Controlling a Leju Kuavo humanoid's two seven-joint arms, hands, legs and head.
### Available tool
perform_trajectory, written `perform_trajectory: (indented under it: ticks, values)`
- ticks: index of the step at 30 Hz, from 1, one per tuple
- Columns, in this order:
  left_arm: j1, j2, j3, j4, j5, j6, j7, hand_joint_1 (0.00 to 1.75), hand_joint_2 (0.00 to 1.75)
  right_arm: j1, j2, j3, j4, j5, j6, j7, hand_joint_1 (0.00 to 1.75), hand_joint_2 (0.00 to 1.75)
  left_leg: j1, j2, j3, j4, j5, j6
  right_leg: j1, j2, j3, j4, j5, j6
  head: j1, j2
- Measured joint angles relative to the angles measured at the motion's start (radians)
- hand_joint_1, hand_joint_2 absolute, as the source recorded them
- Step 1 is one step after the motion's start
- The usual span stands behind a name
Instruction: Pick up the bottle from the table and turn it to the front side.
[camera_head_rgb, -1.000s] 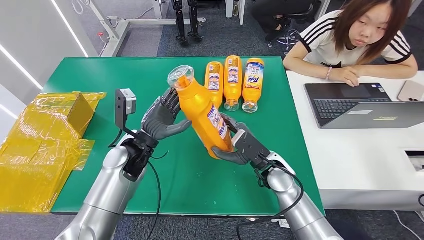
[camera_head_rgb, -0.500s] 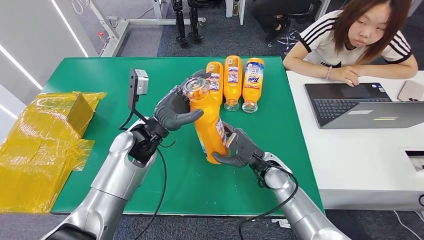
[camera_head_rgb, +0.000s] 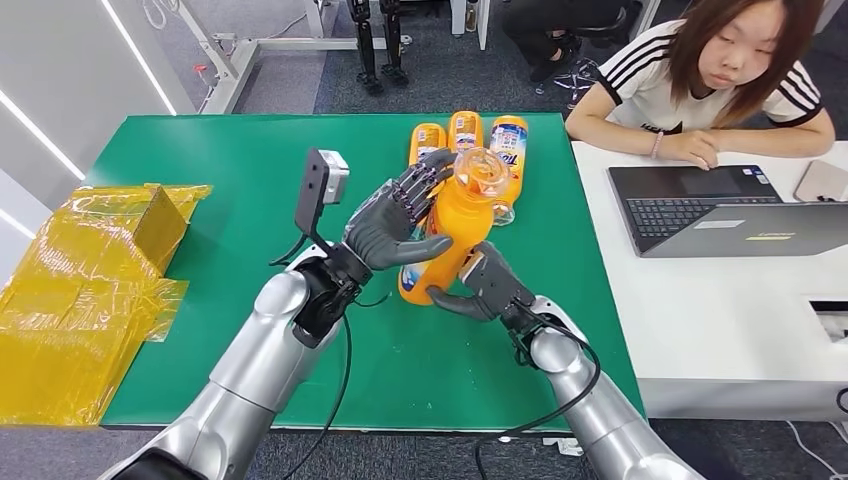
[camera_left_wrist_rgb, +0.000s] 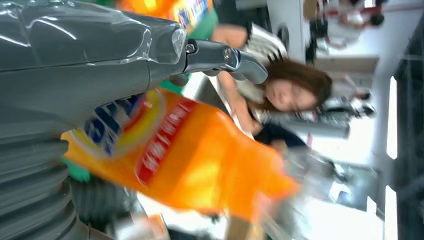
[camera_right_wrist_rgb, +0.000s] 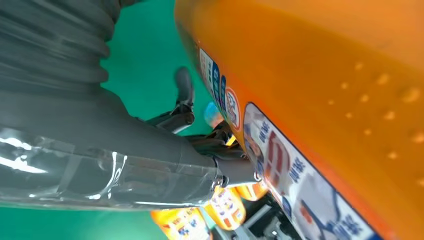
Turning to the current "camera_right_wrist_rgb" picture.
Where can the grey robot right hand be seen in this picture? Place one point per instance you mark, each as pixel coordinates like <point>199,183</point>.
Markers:
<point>99,149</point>

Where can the orange detergent bottle Tide label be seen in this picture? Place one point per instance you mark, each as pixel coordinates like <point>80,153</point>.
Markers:
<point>180,225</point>

